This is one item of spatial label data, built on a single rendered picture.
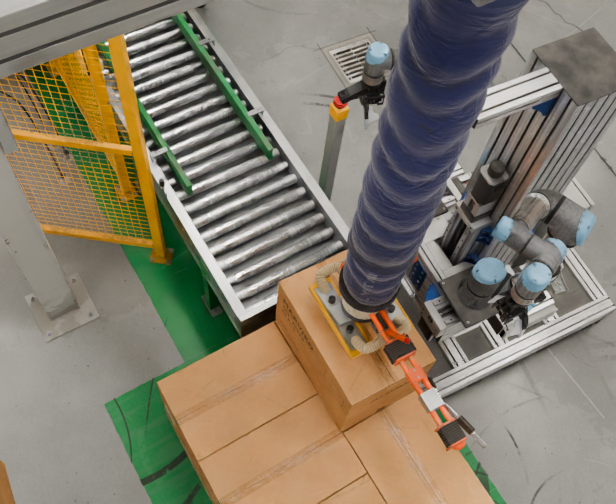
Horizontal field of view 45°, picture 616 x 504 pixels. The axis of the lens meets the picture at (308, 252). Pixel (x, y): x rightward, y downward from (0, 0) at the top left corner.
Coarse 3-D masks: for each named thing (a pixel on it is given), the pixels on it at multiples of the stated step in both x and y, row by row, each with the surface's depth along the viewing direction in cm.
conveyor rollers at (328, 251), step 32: (160, 64) 410; (192, 64) 412; (160, 96) 402; (192, 96) 402; (224, 96) 403; (160, 128) 393; (192, 128) 393; (224, 128) 394; (160, 160) 385; (192, 160) 384; (224, 160) 384; (256, 160) 385; (224, 192) 375; (256, 192) 376; (224, 224) 366; (288, 256) 362; (320, 256) 362; (256, 288) 352
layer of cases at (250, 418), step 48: (192, 384) 328; (240, 384) 330; (288, 384) 331; (192, 432) 318; (240, 432) 320; (288, 432) 321; (336, 432) 323; (384, 432) 324; (432, 432) 326; (240, 480) 310; (288, 480) 312; (336, 480) 313; (384, 480) 315; (432, 480) 316
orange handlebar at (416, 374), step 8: (384, 312) 280; (376, 320) 278; (384, 320) 279; (392, 328) 277; (384, 336) 275; (408, 368) 270; (416, 368) 270; (408, 376) 268; (416, 376) 268; (424, 376) 269; (416, 384) 268; (424, 384) 269; (440, 408) 265; (432, 416) 263; (448, 416) 263; (440, 424) 261; (456, 448) 258
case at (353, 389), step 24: (288, 288) 309; (288, 312) 317; (312, 312) 305; (288, 336) 336; (312, 336) 300; (336, 336) 301; (312, 360) 314; (336, 360) 296; (360, 360) 297; (384, 360) 297; (408, 360) 298; (432, 360) 299; (336, 384) 295; (360, 384) 292; (384, 384) 293; (408, 384) 312; (336, 408) 311; (360, 408) 301
